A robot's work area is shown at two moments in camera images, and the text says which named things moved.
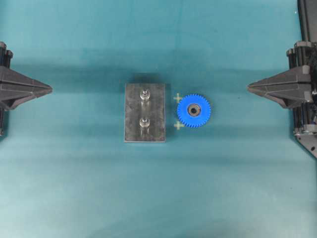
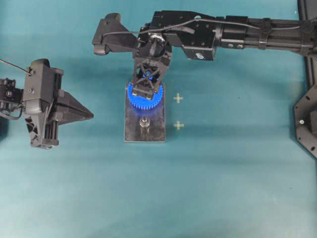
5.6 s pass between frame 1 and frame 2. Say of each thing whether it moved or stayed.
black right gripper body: moved
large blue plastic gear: moved
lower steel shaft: stayed
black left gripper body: moved
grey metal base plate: stayed
